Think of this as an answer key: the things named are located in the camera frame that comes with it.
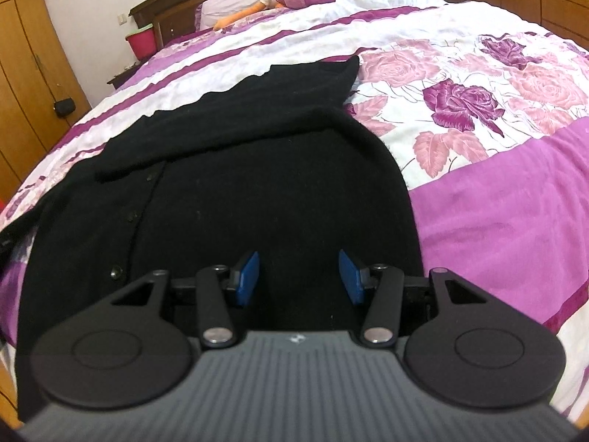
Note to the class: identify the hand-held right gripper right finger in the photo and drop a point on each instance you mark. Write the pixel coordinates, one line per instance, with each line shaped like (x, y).
(349, 278)

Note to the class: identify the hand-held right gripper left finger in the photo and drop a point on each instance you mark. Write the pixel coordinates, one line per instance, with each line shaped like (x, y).
(246, 278)

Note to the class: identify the black knit cardigan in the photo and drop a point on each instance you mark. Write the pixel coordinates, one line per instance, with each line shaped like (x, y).
(276, 193)

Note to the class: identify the purple floral bed blanket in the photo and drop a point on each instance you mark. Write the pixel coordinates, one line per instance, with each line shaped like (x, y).
(483, 184)

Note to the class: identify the dark wooden nightstand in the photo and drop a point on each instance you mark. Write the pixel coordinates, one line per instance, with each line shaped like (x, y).
(120, 73)

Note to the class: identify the small black pouch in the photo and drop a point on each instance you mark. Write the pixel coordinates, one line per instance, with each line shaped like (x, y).
(64, 107)

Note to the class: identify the pink plastic bucket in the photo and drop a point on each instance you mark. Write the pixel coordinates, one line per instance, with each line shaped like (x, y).
(141, 42)

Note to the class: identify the orange and white plush toy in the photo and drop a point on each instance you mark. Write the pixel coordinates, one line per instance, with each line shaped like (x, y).
(239, 16)

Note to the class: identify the dark wooden headboard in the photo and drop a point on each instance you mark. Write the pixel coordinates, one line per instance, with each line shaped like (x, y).
(170, 20)

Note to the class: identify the lavender pillow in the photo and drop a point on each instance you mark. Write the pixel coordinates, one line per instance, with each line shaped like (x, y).
(225, 7)

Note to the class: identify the wooden wardrobe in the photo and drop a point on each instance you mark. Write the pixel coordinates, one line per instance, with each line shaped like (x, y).
(27, 55)

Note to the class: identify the white wall socket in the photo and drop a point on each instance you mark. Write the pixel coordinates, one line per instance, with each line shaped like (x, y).
(123, 19)

